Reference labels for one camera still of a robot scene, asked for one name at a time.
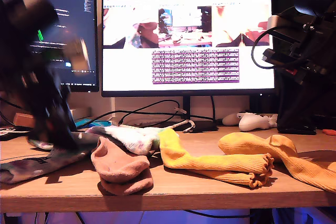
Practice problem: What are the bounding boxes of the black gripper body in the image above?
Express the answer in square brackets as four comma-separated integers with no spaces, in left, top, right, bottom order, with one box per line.
[263,24,336,86]

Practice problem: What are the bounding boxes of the tie-dye Hugging Face sock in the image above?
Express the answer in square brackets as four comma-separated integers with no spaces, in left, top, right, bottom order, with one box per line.
[0,131,102,185]
[28,125,169,156]

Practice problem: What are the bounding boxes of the yellow ribbed frilly sock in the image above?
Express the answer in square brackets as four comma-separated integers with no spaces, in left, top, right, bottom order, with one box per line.
[159,129,275,189]
[218,132,336,193]

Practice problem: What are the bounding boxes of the pink ankle sock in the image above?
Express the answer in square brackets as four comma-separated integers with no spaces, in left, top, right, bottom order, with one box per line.
[97,174,154,196]
[90,137,151,184]

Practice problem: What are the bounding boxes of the grey flat box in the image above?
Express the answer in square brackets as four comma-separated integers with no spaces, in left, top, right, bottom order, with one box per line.
[70,106,92,120]

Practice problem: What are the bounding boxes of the green leafy house plant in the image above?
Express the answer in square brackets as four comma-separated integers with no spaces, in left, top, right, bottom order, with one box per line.
[272,0,336,120]

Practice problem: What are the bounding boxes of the blue peppermint packet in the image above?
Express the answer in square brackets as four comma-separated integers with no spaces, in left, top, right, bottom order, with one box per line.
[75,119,112,131]

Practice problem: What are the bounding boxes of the black pad with stickers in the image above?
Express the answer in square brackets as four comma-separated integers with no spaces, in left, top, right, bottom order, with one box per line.
[0,126,30,141]

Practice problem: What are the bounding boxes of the white game controller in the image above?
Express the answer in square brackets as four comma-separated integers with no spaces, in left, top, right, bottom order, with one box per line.
[237,112,279,132]

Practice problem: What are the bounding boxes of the beige rounded device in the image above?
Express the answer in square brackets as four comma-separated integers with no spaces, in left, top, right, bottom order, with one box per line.
[222,113,241,126]

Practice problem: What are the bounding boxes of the white screen computer monitor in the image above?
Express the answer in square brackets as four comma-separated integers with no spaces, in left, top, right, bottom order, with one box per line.
[101,0,276,133]

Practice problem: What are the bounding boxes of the black table leg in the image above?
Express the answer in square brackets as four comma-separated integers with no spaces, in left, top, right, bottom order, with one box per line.
[249,208,275,224]

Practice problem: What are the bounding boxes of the white cable duct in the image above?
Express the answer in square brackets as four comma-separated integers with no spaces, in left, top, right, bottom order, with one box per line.
[110,97,117,120]

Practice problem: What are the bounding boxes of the black looping camera cable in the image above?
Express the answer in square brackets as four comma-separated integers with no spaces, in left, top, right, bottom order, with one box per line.
[250,26,284,70]

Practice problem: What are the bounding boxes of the black monitor cable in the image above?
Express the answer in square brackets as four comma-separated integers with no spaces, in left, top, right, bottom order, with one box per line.
[209,95,217,125]

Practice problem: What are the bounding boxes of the long black cable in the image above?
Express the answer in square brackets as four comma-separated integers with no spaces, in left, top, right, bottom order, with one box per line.
[76,110,221,133]

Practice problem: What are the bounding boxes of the black cable with plug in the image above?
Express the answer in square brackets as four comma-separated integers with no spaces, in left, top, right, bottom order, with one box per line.
[118,99,182,127]

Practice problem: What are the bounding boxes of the white spiral cable wrap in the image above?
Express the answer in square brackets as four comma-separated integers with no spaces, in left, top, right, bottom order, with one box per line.
[123,118,196,133]

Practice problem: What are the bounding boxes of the black cable under table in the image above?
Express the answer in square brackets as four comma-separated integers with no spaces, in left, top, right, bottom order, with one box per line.
[183,209,253,220]

